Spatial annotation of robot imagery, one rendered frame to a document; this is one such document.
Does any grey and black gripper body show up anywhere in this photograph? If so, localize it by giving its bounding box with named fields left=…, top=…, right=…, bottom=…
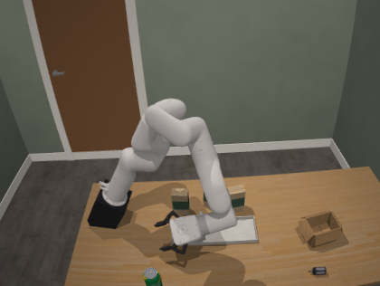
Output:
left=169, top=214, right=203, bottom=246

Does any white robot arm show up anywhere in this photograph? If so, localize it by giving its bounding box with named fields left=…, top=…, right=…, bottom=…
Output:
left=99, top=99, right=237, bottom=242

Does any brown cardboard box with flaps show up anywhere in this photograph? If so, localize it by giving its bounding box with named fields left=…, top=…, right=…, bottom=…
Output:
left=299, top=211, right=343, bottom=246

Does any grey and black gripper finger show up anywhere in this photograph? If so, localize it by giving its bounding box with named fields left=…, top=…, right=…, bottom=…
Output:
left=154, top=210, right=180, bottom=227
left=160, top=243, right=188, bottom=254

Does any green drink can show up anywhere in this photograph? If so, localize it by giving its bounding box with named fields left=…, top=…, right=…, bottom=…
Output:
left=143, top=267, right=162, bottom=286

